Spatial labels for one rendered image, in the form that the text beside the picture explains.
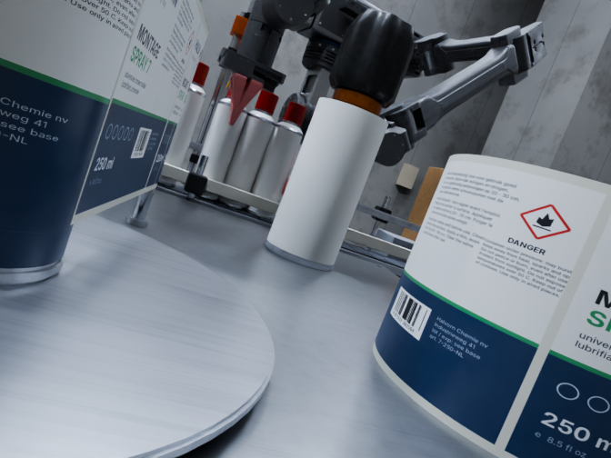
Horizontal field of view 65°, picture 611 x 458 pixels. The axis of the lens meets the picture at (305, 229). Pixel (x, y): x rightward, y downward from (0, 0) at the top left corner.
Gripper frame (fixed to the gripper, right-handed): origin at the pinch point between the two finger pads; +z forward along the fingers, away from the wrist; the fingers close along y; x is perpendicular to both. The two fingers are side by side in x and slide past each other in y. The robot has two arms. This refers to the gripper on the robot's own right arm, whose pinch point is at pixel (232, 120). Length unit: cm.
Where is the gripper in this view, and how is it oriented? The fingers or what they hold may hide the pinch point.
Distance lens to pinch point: 78.4
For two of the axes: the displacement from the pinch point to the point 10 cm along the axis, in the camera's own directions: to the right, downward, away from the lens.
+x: -2.4, -1.9, 9.5
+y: 9.0, 3.2, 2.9
